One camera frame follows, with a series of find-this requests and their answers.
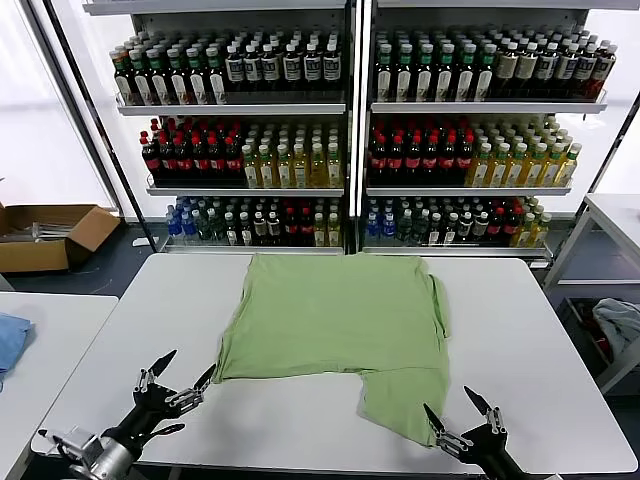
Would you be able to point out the small dark drink bottle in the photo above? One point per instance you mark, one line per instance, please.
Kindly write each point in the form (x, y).
(230, 232)
(465, 229)
(480, 227)
(435, 231)
(273, 231)
(450, 231)
(245, 232)
(259, 231)

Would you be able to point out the clear packets in box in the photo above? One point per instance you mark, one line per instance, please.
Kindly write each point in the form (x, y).
(45, 231)

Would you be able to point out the black slanted frame pole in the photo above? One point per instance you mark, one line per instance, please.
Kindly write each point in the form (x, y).
(611, 150)
(99, 125)

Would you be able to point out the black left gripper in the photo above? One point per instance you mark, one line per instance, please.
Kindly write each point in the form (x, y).
(147, 407)

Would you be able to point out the yellow tea bottle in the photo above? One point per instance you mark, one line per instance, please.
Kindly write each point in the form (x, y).
(251, 172)
(567, 170)
(479, 172)
(532, 172)
(268, 172)
(284, 172)
(318, 172)
(496, 172)
(550, 172)
(301, 172)
(514, 172)
(335, 172)

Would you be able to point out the brown cardboard box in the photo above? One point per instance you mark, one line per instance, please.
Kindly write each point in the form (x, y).
(30, 255)

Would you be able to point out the white-cap beige-label drink bottle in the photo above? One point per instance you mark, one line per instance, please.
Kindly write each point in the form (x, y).
(506, 67)
(525, 67)

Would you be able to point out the green-cap dark tea bottle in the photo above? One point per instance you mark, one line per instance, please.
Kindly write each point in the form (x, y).
(424, 80)
(465, 80)
(196, 85)
(384, 80)
(141, 85)
(484, 80)
(177, 85)
(159, 85)
(125, 82)
(404, 80)
(444, 80)
(216, 82)

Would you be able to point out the blue folded cloth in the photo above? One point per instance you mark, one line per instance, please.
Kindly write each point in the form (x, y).
(12, 340)

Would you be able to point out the white metal side table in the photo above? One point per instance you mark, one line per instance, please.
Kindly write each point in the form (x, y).
(615, 212)

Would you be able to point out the small green-tinted bottle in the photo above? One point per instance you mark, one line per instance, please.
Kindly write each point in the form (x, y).
(203, 229)
(216, 229)
(421, 229)
(406, 227)

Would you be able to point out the white-cap blue-label drink bottle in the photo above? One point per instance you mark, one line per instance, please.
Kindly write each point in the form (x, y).
(564, 67)
(311, 67)
(331, 66)
(251, 67)
(270, 67)
(582, 67)
(545, 67)
(292, 67)
(233, 67)

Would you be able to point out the small blue drink bottle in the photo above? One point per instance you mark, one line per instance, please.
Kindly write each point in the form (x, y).
(173, 225)
(373, 226)
(388, 226)
(188, 226)

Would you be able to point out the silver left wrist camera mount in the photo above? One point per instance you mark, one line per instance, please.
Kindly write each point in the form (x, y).
(80, 445)

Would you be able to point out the small yellow drink bottle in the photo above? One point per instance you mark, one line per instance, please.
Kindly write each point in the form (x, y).
(334, 232)
(540, 232)
(524, 232)
(320, 232)

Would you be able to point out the white paper scrap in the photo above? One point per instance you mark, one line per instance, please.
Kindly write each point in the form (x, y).
(140, 242)

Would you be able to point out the grey crumpled cloth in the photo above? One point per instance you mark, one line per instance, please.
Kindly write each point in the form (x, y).
(617, 320)

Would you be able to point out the small red-label cola bottle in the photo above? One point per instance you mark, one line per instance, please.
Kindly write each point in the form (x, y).
(291, 231)
(306, 231)
(495, 227)
(510, 227)

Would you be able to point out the white-cap dark red bottle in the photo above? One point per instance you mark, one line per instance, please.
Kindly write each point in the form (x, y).
(602, 67)

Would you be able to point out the green polo shirt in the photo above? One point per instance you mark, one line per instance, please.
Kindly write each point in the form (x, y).
(340, 320)

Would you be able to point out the black storage crate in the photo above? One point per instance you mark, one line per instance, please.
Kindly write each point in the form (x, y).
(580, 325)

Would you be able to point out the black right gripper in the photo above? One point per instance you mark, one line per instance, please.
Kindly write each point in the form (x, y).
(487, 447)

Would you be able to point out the white bottle shelf rack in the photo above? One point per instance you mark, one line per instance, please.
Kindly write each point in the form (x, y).
(230, 109)
(485, 106)

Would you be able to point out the red cloth piece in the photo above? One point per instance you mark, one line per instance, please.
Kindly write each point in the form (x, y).
(601, 343)

